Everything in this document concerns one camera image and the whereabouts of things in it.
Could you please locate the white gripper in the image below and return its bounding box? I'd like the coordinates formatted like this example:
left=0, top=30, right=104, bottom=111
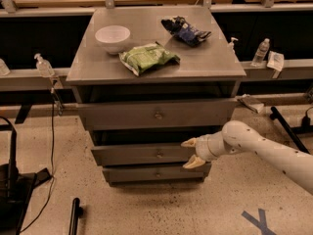
left=181, top=134, right=217, bottom=169

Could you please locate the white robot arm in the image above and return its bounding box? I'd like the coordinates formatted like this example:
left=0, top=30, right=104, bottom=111
left=181, top=120, right=313, bottom=194

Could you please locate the grey drawer cabinet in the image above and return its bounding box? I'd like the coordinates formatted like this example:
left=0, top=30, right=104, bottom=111
left=66, top=5, right=246, bottom=187

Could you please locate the grey top drawer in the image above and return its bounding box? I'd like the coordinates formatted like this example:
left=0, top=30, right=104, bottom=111
left=78, top=99, right=237, bottom=130

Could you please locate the folded grey cloth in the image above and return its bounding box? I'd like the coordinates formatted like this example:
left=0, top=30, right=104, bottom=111
left=238, top=94, right=264, bottom=114

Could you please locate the black stand leg right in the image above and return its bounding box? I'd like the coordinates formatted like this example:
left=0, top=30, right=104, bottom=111
left=270, top=107, right=313, bottom=153

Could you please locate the green chip bag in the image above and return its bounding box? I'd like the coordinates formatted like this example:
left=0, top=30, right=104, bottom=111
left=119, top=42, right=180, bottom=76

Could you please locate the small white pump bottle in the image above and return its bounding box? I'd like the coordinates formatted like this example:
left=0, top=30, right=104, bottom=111
left=228, top=37, right=239, bottom=53

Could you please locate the clear plastic water bottle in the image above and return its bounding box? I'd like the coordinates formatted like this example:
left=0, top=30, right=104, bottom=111
left=251, top=38, right=270, bottom=67

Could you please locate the white wipes packet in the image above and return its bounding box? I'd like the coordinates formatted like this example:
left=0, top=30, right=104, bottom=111
left=267, top=51, right=285, bottom=71

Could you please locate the blue chip bag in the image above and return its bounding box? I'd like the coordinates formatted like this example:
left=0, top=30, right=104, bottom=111
left=161, top=16, right=211, bottom=47

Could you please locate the black floor bar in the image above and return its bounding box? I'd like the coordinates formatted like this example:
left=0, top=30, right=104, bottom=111
left=68, top=198, right=83, bottom=235

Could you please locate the white bowl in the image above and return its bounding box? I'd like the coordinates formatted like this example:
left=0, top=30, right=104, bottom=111
left=95, top=25, right=130, bottom=55

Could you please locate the black stand base left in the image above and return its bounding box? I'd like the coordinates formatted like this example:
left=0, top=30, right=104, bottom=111
left=0, top=117, right=52, bottom=235

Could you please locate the clear bottle far left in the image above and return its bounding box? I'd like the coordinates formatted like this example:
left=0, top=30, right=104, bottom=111
left=0, top=59, right=10, bottom=76

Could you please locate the black cable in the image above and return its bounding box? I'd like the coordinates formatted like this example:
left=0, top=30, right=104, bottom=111
left=19, top=87, right=57, bottom=234

